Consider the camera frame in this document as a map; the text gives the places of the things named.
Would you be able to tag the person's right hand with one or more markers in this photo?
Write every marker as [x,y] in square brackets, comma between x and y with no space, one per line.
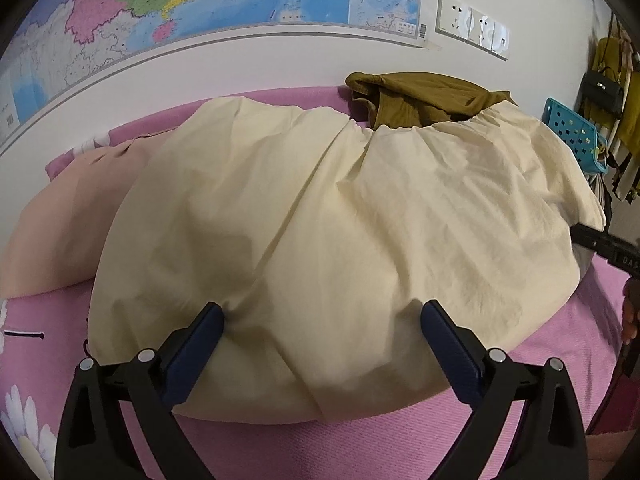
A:
[632,310]

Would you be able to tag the colourful wall map poster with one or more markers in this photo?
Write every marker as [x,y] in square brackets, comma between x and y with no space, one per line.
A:
[150,5]

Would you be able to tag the pink bed sheet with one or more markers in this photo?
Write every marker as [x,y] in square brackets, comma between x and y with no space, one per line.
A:
[525,370]

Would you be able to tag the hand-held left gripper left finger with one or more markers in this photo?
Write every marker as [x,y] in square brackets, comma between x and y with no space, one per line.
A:
[200,345]

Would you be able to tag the black handbag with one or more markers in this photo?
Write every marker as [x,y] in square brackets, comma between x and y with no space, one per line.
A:
[602,94]

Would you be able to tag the white wall socket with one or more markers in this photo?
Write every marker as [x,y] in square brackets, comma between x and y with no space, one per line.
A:
[453,16]
[481,28]

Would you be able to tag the hanging yellow clothes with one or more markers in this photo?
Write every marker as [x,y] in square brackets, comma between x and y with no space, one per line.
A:
[622,125]

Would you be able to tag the teal plastic basket rack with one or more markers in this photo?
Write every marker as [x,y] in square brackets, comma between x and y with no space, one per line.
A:
[575,132]

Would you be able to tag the white wall switch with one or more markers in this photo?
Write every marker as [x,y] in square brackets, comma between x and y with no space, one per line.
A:
[501,39]

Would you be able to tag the peach pillow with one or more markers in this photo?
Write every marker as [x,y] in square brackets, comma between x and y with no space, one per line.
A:
[65,220]

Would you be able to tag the cream large garment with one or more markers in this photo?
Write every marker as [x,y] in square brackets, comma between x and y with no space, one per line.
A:
[340,240]

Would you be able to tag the olive brown garment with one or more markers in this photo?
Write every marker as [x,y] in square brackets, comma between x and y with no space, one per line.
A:
[420,100]

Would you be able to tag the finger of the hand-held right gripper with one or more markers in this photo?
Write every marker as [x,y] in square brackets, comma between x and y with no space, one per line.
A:
[589,236]

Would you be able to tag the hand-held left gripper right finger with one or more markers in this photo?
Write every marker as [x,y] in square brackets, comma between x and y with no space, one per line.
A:
[447,350]

